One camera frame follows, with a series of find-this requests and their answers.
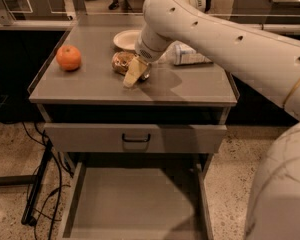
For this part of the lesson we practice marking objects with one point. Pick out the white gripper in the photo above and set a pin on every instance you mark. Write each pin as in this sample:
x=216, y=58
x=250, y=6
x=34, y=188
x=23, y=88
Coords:
x=150, y=55

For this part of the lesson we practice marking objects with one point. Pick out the orange patterned can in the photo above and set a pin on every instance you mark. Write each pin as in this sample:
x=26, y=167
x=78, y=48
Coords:
x=121, y=61

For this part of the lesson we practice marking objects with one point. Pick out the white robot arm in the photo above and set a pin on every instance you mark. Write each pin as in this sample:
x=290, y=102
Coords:
x=268, y=63

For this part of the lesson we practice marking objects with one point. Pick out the grey drawer cabinet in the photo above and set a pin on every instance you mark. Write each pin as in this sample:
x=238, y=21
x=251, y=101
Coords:
x=94, y=94

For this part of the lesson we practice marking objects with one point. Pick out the closed upper drawer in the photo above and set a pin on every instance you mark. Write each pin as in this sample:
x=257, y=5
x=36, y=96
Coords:
x=106, y=138

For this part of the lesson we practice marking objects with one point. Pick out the open lower drawer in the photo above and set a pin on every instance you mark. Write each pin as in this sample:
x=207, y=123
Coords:
x=161, y=202

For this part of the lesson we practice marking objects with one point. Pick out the white bowl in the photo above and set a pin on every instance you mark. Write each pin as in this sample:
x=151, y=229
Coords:
x=125, y=40

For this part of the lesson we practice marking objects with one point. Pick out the clear plastic water bottle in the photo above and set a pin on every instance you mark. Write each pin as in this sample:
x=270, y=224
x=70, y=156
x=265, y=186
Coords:
x=180, y=54

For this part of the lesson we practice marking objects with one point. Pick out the orange fruit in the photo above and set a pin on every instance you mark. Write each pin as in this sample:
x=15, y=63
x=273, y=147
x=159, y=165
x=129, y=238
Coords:
x=68, y=57

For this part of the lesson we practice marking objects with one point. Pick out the black metal stand leg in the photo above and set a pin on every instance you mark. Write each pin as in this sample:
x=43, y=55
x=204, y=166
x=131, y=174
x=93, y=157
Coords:
x=34, y=181

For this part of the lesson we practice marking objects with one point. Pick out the black drawer handle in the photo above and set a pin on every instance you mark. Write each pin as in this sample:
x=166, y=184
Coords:
x=128, y=139

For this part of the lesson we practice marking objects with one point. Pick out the white horizontal rail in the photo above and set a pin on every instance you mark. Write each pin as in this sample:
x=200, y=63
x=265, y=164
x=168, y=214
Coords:
x=284, y=29

